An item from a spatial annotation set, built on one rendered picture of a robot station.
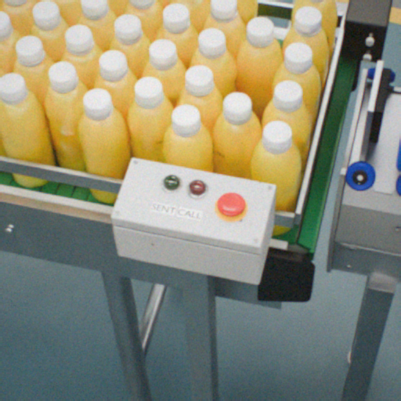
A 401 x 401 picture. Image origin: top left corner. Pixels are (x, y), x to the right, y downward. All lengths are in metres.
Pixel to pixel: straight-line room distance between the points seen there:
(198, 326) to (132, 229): 0.31
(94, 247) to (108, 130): 0.27
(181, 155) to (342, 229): 0.32
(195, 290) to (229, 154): 0.21
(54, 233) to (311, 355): 0.97
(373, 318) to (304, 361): 0.55
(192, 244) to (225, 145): 0.18
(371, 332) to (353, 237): 0.39
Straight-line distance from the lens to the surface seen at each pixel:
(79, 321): 2.48
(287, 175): 1.39
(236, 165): 1.45
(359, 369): 2.09
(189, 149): 1.40
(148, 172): 1.34
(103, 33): 1.56
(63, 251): 1.67
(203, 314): 1.54
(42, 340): 2.48
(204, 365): 1.70
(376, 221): 1.56
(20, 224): 1.64
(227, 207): 1.29
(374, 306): 1.85
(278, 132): 1.36
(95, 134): 1.43
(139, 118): 1.44
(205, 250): 1.31
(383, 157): 1.58
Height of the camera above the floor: 2.18
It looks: 56 degrees down
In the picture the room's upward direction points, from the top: 3 degrees counter-clockwise
